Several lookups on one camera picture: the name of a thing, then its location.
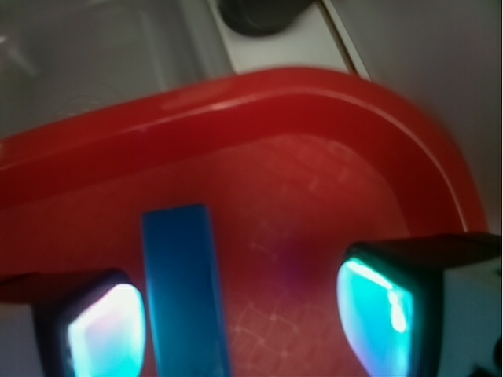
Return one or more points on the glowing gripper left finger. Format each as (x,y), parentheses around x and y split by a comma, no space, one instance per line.
(87,323)

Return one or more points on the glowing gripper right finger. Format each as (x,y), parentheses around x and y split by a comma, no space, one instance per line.
(428,306)

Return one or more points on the blue rectangular block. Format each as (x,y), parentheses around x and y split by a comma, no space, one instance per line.
(186,310)

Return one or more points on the red plastic tray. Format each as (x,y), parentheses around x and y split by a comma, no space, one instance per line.
(294,164)

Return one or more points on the grey toy sink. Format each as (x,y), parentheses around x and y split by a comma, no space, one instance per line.
(60,59)

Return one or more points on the grey faucet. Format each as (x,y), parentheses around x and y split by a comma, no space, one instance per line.
(257,18)

